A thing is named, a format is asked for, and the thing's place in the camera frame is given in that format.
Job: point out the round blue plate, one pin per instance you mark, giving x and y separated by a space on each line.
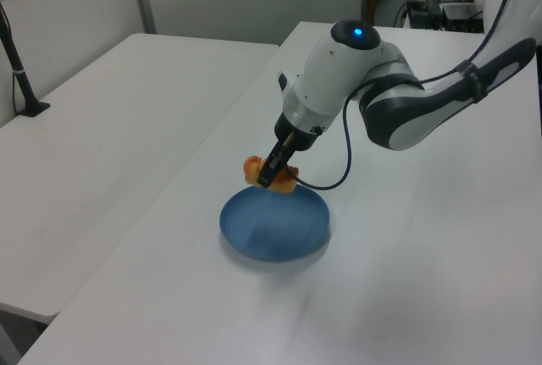
275 225

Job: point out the white side table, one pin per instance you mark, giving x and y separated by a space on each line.
106 128

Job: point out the black electronics boxes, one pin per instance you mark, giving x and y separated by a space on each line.
461 13

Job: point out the black camera pole with base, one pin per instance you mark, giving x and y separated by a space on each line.
25 85

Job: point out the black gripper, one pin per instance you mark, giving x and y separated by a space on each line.
298 138

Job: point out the orange braided bread roll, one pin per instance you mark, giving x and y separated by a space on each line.
283 185

